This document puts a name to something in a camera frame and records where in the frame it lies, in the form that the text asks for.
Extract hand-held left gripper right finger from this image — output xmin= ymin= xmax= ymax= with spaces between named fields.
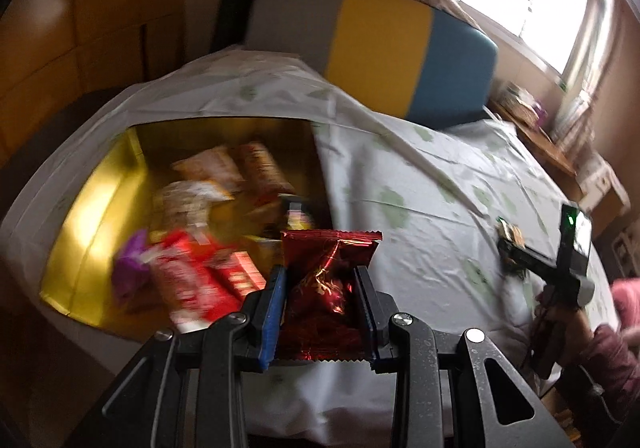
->
xmin=351 ymin=265 xmax=566 ymax=448

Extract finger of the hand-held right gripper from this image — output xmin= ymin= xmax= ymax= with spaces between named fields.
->
xmin=497 ymin=234 xmax=564 ymax=280

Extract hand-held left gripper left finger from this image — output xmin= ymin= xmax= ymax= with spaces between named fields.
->
xmin=65 ymin=265 xmax=290 ymax=448

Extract green snack packet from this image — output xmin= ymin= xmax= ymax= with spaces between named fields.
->
xmin=495 ymin=218 xmax=526 ymax=274

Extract shiny red foil snack packet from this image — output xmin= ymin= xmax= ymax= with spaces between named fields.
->
xmin=277 ymin=229 xmax=383 ymax=364

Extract long red snack bar packet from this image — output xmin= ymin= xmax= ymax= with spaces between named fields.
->
xmin=212 ymin=251 xmax=268 ymax=304

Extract clear peanut snack packet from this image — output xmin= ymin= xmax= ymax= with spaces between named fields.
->
xmin=152 ymin=181 xmax=233 ymax=234

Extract long brown snack bar packet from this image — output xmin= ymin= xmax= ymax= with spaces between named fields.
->
xmin=235 ymin=141 xmax=296 ymax=199

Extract purple snack packet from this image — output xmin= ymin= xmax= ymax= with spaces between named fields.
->
xmin=111 ymin=228 xmax=156 ymax=304

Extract orange snack packet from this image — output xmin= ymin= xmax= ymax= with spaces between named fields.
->
xmin=172 ymin=144 xmax=246 ymax=196

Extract gold-lined tin box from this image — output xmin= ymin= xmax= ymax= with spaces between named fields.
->
xmin=39 ymin=117 xmax=335 ymax=341

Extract person's right hand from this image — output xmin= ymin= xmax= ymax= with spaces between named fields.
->
xmin=557 ymin=311 xmax=598 ymax=364

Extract person's pink garment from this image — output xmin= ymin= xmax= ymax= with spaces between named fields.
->
xmin=612 ymin=278 xmax=640 ymax=324

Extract wooden side table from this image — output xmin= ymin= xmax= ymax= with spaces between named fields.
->
xmin=487 ymin=96 xmax=631 ymax=229

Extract white green-print tablecloth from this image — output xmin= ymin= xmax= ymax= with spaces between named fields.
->
xmin=0 ymin=51 xmax=616 ymax=444

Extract items on side shelf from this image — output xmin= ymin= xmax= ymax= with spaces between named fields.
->
xmin=502 ymin=83 xmax=538 ymax=121

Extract grey yellow blue chair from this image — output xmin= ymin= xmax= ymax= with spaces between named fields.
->
xmin=245 ymin=0 xmax=499 ymax=129

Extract dark rolled mat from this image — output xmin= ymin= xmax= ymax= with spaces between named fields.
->
xmin=210 ymin=0 xmax=266 ymax=52

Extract wooden wardrobe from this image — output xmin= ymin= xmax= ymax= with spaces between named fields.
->
xmin=0 ymin=0 xmax=196 ymax=169

